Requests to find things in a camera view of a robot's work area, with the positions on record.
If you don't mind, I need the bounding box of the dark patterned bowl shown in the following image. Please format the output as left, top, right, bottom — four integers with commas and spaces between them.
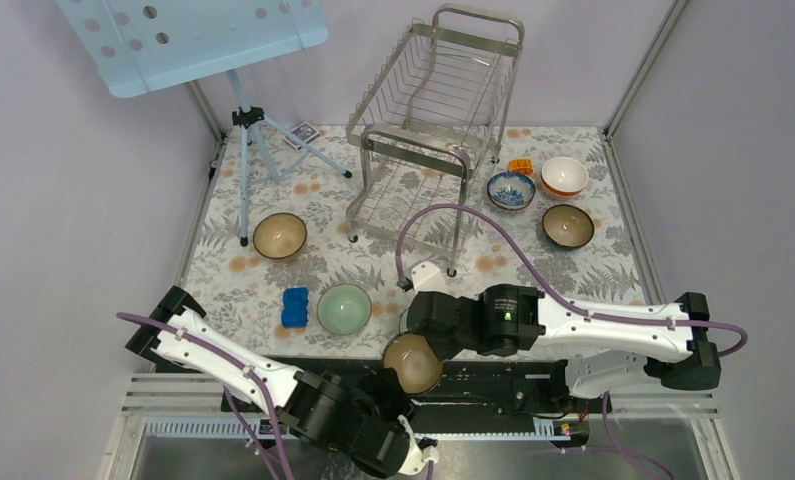
382, 333, 444, 395

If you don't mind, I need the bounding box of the green celadon bowl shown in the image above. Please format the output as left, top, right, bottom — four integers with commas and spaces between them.
398, 310, 410, 334
316, 284, 372, 335

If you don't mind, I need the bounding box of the white blue floral bowl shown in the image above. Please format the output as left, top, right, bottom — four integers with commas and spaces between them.
486, 172, 537, 212

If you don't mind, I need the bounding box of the teal blue bowl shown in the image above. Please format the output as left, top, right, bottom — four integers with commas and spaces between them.
541, 204, 596, 249

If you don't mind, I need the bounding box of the brown speckled bowl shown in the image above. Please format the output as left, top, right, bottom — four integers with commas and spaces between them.
252, 212, 308, 261

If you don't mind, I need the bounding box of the orange bowl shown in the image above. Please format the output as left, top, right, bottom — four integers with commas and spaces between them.
540, 156, 589, 198

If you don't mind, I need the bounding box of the steel two-tier dish rack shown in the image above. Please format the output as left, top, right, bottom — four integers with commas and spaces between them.
346, 3, 526, 276

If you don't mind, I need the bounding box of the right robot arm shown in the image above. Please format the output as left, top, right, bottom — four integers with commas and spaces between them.
401, 284, 722, 412

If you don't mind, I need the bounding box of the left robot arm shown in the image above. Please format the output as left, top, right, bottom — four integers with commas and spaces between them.
116, 286, 440, 479

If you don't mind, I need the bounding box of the blue sponge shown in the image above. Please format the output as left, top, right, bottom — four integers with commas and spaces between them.
281, 287, 309, 329

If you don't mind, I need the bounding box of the floral tablecloth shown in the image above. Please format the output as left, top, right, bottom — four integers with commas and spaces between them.
183, 127, 648, 359

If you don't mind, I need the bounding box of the small yellow object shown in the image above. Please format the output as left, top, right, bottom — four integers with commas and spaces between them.
507, 158, 534, 176

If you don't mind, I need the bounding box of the small card on table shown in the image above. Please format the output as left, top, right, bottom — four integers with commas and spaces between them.
283, 122, 320, 150

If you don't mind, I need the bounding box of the light blue music stand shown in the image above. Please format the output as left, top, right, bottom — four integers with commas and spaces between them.
58, 0, 352, 246

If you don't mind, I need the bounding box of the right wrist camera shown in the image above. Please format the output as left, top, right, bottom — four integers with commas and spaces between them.
398, 261, 447, 293

